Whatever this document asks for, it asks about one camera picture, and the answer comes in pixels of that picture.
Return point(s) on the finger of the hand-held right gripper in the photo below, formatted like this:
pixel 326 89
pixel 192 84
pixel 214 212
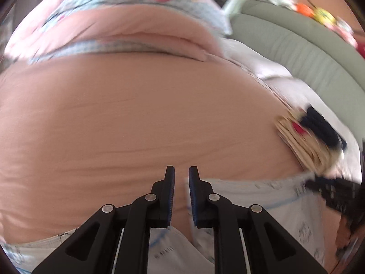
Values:
pixel 330 191

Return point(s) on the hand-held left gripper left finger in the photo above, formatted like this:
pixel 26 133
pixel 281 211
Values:
pixel 171 194

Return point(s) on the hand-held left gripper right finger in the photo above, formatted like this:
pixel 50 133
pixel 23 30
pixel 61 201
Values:
pixel 191 197

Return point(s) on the white cartoon print pajama pants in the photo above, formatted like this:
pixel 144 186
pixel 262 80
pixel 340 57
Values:
pixel 285 199

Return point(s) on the folded beige garment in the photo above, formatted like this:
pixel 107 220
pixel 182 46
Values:
pixel 308 151

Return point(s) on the pink sheeted bed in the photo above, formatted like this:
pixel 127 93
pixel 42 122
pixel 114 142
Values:
pixel 128 105

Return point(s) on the light pink pillow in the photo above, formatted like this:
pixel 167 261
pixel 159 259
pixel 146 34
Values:
pixel 256 60

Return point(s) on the grey padded headboard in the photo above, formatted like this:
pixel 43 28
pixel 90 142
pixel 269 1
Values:
pixel 299 42

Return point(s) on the pink checked folded quilt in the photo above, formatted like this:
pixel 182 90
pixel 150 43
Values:
pixel 128 25

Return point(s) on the row of plush toys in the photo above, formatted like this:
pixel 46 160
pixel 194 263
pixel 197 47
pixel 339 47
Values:
pixel 323 15

